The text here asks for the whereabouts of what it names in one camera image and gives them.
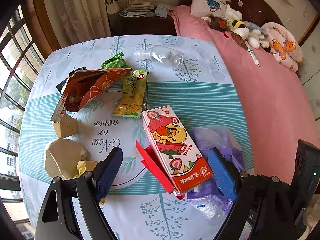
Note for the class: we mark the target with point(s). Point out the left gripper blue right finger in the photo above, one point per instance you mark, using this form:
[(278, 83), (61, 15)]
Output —
[(220, 166)]

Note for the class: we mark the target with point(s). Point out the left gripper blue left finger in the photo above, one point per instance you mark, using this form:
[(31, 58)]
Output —
[(105, 173)]

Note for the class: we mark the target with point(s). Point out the purple plastic bag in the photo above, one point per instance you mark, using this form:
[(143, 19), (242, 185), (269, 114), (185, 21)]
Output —
[(208, 197)]

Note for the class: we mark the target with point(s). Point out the yellow paper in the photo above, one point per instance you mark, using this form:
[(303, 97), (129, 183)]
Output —
[(84, 166)]

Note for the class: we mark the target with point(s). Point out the brown paper ball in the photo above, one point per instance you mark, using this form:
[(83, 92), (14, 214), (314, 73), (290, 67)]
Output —
[(61, 158)]

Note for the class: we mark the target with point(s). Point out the brown paper piece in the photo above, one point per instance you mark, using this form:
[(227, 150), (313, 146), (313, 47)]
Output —
[(66, 127)]

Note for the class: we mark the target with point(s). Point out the strawberry duck carton box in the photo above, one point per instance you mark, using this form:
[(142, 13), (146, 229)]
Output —
[(172, 157)]

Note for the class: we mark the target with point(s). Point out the green yellow cracker wrapper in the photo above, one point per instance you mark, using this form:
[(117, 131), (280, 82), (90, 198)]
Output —
[(134, 89)]

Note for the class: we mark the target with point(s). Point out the orange brown snack bag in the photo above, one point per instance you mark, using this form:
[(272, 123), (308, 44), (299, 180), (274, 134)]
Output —
[(83, 86)]

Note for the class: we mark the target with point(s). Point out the clear plastic bottle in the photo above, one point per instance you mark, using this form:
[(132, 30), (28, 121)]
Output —
[(159, 55)]

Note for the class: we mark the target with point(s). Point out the floral blue white tablecloth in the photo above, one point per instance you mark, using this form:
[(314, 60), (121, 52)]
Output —
[(201, 93)]

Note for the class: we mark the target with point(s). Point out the pink bed sheet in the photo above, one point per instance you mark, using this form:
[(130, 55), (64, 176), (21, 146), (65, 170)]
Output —
[(275, 104)]

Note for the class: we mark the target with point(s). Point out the white marker pen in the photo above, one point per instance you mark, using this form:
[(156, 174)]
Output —
[(252, 54)]

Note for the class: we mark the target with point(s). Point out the bear print baby pillow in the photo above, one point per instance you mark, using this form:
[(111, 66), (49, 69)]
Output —
[(284, 46)]

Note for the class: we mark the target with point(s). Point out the dark wooden nightstand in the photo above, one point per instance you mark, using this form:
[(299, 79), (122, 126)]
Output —
[(120, 25)]

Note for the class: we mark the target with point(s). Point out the plush toy pile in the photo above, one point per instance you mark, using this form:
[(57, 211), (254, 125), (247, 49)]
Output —
[(245, 34)]

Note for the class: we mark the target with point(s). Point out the beige floral curtain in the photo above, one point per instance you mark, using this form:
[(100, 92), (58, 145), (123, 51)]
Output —
[(75, 21)]

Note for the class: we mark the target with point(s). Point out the stack of books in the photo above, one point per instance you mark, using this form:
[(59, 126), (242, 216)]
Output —
[(137, 8)]

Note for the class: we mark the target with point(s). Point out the dark wooden headboard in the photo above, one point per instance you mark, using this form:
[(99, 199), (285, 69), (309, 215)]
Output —
[(299, 16)]

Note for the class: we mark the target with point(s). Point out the white cartoon pillow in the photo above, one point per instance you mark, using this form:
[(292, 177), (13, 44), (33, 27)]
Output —
[(201, 8)]

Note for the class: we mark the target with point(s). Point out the black camera device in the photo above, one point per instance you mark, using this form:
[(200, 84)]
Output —
[(304, 182)]

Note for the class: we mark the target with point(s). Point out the window with dark frame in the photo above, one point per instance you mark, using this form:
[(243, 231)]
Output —
[(21, 62)]

